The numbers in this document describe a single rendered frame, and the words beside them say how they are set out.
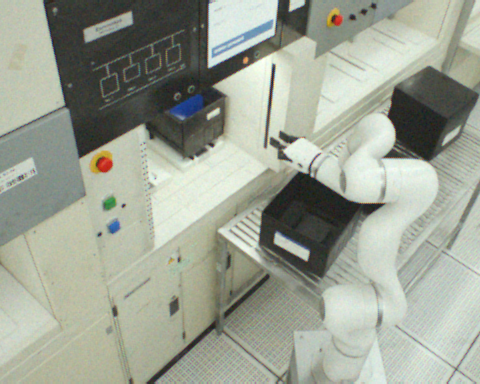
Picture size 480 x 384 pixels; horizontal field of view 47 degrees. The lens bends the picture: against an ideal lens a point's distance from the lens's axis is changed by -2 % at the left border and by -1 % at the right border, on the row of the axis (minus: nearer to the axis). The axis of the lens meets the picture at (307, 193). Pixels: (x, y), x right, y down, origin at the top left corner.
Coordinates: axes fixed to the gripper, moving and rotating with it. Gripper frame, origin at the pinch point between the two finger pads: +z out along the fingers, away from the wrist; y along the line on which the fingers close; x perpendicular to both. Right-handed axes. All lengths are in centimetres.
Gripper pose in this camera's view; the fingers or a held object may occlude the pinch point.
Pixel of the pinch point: (279, 139)
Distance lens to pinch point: 179.7
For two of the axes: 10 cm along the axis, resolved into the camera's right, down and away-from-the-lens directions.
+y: 6.1, -5.1, 6.1
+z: -7.8, -5.2, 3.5
